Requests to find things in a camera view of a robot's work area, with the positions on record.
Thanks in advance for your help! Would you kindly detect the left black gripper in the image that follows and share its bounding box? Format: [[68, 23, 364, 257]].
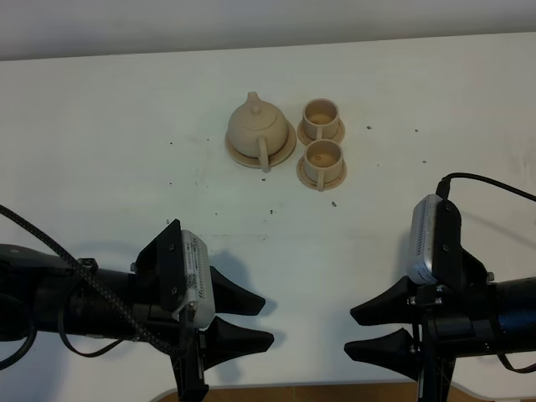
[[134, 219, 274, 401]]

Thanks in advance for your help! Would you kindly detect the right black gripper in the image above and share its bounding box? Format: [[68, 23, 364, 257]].
[[343, 246, 499, 402]]

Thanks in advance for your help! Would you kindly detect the beige ceramic teapot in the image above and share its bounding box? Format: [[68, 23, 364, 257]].
[[226, 91, 288, 173]]

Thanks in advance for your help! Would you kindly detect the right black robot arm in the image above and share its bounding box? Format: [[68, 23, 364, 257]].
[[344, 251, 535, 401]]

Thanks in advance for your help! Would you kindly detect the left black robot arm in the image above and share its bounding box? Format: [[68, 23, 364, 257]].
[[1, 220, 274, 401]]

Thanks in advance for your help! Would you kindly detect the beige teapot saucer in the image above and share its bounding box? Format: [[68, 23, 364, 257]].
[[225, 121, 296, 169]]

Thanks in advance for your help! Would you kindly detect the near beige cup saucer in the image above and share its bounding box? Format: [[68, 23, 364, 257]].
[[296, 158, 347, 191]]

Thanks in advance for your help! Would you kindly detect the beige cup saucer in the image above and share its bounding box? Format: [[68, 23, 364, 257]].
[[296, 121, 345, 146], [296, 158, 347, 191]]

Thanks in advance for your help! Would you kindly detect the near beige teacup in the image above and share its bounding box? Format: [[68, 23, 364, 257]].
[[302, 139, 345, 192]]

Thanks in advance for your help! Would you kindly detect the beige teacup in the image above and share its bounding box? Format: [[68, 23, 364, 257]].
[[302, 139, 345, 192], [301, 99, 339, 141]]

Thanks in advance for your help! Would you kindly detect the far beige cup saucer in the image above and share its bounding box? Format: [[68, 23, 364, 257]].
[[296, 121, 345, 146]]

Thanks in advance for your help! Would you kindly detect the far beige teacup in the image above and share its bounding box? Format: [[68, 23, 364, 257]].
[[301, 99, 339, 141]]

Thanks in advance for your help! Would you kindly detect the braided black cable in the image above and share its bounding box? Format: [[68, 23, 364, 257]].
[[0, 204, 198, 369]]

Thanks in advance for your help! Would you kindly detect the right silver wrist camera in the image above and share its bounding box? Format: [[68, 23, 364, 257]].
[[406, 193, 466, 289]]

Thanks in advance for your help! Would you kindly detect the right black camera cable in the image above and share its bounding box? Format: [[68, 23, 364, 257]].
[[435, 172, 536, 203]]

